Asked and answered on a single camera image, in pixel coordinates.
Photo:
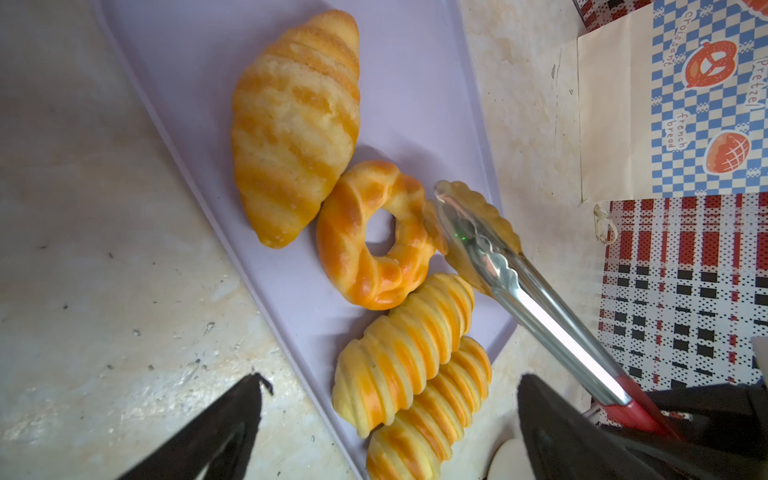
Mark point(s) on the fake croissant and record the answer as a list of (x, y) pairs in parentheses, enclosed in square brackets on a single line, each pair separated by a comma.
[(296, 121)]

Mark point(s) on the ring shaped fake bread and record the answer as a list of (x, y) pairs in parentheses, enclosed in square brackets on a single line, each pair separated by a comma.
[(370, 235)]

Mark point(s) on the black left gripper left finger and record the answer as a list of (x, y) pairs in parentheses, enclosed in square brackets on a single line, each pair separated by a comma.
[(217, 444)]

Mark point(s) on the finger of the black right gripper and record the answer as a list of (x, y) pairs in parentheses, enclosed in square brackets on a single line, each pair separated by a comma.
[(724, 437)]

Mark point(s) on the cream wristwatch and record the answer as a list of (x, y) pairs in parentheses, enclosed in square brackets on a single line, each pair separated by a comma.
[(604, 226)]

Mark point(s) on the blue checkered paper bag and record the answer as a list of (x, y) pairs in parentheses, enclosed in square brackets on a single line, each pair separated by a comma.
[(673, 102)]

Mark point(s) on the lilac plastic tray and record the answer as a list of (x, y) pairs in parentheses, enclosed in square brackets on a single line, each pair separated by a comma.
[(419, 109)]

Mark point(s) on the steel tongs red handles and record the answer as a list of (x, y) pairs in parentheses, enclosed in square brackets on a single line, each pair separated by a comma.
[(483, 249)]

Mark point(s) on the ridged fake bread roll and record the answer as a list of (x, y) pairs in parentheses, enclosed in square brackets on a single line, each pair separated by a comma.
[(402, 354), (421, 437)]

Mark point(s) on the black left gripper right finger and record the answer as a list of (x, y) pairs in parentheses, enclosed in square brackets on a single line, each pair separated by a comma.
[(562, 444)]

